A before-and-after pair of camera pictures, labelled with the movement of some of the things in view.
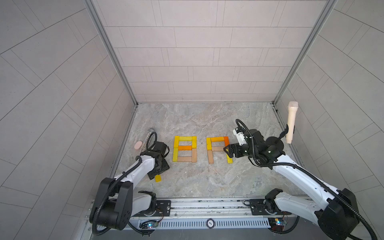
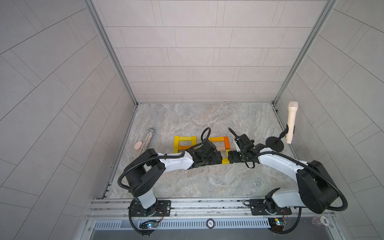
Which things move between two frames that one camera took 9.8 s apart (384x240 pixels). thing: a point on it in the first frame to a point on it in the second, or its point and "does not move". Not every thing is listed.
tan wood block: (218, 148) does not move
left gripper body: (163, 166) to (211, 159)
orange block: (185, 148) does not move
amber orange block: (217, 139) does not move
